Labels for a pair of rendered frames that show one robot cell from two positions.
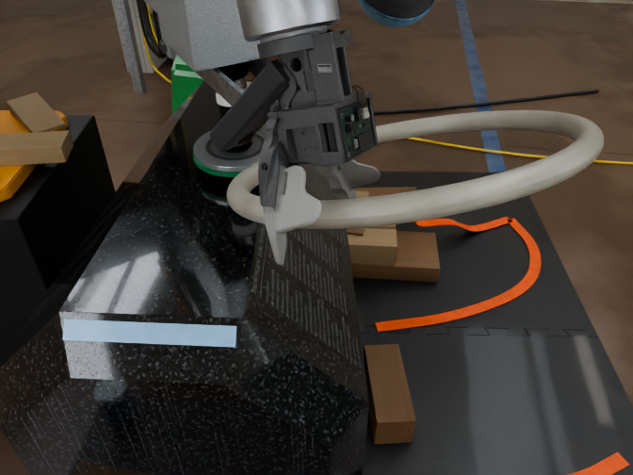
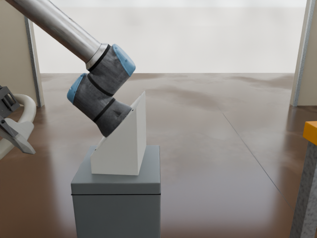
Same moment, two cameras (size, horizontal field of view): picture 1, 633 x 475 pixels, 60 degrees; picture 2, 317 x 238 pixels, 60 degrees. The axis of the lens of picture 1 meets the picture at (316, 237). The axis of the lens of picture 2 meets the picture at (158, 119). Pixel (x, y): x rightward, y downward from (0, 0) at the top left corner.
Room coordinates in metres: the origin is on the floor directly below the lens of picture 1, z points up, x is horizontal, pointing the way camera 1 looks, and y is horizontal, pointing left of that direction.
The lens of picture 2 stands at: (0.20, 0.60, 1.52)
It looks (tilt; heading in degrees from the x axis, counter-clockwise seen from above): 19 degrees down; 262
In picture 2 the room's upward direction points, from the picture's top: straight up
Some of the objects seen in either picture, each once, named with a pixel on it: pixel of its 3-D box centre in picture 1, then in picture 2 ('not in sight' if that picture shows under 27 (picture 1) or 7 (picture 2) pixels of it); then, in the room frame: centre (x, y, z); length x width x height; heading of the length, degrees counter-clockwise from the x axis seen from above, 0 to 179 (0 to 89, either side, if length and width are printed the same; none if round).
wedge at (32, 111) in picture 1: (36, 113); not in sight; (1.61, 0.90, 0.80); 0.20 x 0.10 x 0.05; 43
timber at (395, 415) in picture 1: (386, 391); not in sight; (1.08, -0.23, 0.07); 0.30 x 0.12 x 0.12; 4
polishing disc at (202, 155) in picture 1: (235, 147); not in sight; (1.23, 0.20, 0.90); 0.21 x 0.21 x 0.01
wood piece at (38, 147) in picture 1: (31, 148); not in sight; (1.39, 0.82, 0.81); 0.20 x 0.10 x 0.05; 97
